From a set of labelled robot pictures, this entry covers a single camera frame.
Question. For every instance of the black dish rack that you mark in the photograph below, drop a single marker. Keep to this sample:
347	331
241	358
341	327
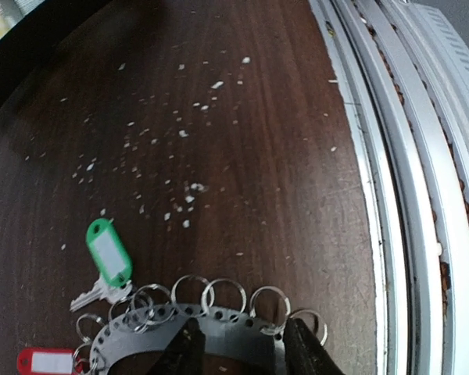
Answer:
36	35

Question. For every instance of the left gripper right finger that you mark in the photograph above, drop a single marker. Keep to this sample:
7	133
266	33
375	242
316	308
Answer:
304	354

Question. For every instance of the green tag on ring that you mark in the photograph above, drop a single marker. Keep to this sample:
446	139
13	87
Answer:
112	262

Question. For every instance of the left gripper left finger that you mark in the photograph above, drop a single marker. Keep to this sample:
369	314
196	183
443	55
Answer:
184	354

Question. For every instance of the metal keyring with red handle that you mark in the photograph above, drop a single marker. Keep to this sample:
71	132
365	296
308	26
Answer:
246	328

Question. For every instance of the red tag on ring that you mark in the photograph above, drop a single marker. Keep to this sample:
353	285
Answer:
44	361

